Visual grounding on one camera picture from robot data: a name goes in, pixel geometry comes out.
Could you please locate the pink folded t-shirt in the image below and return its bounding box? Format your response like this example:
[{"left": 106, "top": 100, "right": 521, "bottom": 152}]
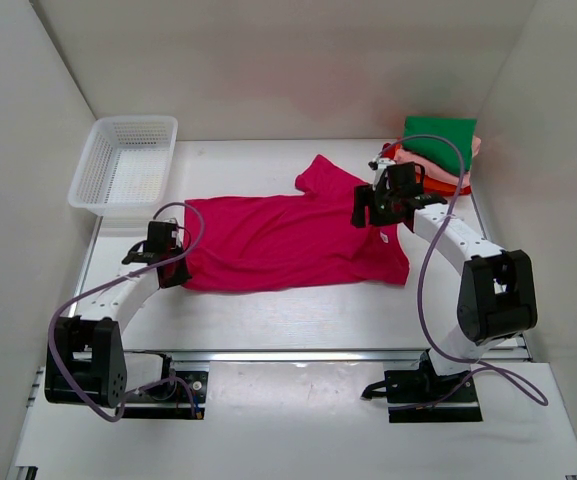
[{"left": 394, "top": 136, "right": 482, "bottom": 189}]

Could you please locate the white plastic basket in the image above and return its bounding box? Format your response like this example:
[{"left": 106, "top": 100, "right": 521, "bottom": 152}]
[{"left": 68, "top": 115, "right": 178, "bottom": 218}]

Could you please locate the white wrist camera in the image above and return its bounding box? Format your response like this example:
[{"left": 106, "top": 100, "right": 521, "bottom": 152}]
[
  {"left": 368, "top": 157, "right": 396, "bottom": 185},
  {"left": 166, "top": 218, "right": 184, "bottom": 249}
]

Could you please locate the green folded t-shirt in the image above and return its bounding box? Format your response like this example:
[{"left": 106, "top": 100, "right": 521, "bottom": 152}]
[{"left": 402, "top": 116, "right": 477, "bottom": 176}]

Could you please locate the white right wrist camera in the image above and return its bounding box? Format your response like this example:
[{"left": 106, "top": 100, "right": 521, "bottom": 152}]
[{"left": 368, "top": 157, "right": 396, "bottom": 185}]

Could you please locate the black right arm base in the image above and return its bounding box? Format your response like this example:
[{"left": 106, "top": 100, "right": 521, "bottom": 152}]
[{"left": 361, "top": 351, "right": 483, "bottom": 424}]

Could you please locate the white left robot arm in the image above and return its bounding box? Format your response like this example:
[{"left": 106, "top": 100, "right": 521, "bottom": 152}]
[{"left": 44, "top": 219, "right": 190, "bottom": 408}]

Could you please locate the magenta t-shirt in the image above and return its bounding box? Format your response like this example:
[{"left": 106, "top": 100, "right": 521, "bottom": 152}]
[{"left": 184, "top": 155, "right": 410, "bottom": 293}]

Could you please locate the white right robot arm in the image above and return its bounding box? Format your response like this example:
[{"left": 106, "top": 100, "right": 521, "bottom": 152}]
[{"left": 351, "top": 158, "right": 538, "bottom": 401}]

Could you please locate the red folded t-shirt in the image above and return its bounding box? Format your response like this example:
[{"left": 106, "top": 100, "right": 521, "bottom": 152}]
[{"left": 378, "top": 143, "right": 401, "bottom": 160}]

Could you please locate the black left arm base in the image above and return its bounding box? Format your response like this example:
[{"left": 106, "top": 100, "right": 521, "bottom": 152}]
[{"left": 122, "top": 352, "right": 209, "bottom": 421}]

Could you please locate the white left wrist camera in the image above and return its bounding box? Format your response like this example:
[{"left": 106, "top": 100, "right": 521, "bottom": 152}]
[{"left": 166, "top": 218, "right": 184, "bottom": 249}]

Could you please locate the orange folded t-shirt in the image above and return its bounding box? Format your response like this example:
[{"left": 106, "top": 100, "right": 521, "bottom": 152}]
[{"left": 415, "top": 164, "right": 458, "bottom": 196}]

